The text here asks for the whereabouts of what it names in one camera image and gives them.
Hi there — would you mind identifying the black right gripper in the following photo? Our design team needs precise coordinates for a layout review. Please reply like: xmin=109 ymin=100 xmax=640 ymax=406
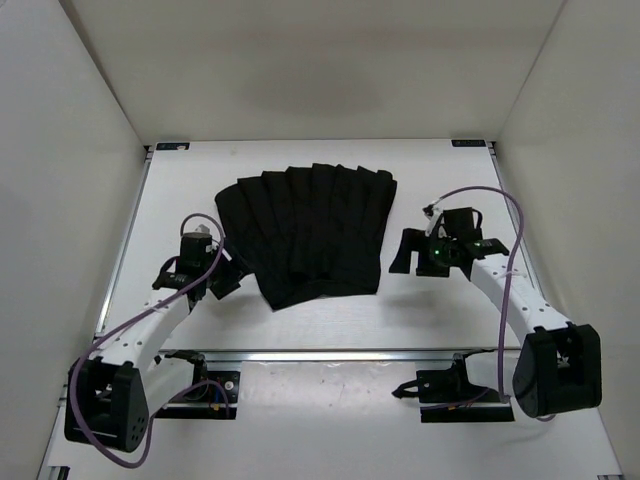
xmin=389 ymin=229 xmax=456 ymax=278

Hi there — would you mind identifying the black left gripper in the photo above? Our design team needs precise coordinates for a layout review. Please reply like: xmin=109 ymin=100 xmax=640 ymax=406
xmin=203 ymin=234 xmax=260 ymax=298

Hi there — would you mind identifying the black pleated skirt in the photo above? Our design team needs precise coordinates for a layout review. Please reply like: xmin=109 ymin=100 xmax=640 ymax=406
xmin=214 ymin=163 xmax=397 ymax=311

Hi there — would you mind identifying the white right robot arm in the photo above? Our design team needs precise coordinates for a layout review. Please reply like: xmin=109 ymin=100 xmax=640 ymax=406
xmin=389 ymin=228 xmax=602 ymax=418

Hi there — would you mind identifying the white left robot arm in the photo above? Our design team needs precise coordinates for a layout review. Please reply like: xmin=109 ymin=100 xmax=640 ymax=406
xmin=64 ymin=247 xmax=249 ymax=453

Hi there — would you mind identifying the blue label sticker right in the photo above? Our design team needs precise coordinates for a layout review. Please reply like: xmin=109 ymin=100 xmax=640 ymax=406
xmin=451 ymin=139 xmax=486 ymax=148

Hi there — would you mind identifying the blue label sticker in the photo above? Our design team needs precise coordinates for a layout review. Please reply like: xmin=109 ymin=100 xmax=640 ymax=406
xmin=451 ymin=139 xmax=486 ymax=148
xmin=155 ymin=142 xmax=190 ymax=151

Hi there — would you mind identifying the blue label sticker left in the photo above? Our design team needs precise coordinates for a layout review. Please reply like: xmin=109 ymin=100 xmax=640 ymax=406
xmin=155 ymin=142 xmax=190 ymax=151

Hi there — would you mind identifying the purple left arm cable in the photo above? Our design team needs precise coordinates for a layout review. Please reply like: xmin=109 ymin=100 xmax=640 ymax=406
xmin=68 ymin=214 xmax=226 ymax=469

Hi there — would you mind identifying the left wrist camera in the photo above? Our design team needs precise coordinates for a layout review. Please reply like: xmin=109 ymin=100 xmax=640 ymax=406
xmin=178 ymin=226 xmax=213 ymax=268

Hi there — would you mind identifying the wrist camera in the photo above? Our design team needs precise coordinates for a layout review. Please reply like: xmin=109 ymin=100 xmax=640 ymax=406
xmin=178 ymin=226 xmax=213 ymax=268
xmin=423 ymin=204 xmax=483 ymax=241

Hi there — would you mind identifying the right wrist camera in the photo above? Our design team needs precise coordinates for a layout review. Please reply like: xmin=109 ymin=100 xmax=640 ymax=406
xmin=423 ymin=204 xmax=483 ymax=241

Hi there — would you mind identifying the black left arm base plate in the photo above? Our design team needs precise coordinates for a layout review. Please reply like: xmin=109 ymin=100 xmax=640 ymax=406
xmin=146 ymin=350 xmax=241 ymax=420

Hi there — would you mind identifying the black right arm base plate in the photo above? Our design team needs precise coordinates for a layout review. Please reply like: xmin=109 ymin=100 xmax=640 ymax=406
xmin=391 ymin=349 xmax=515 ymax=424

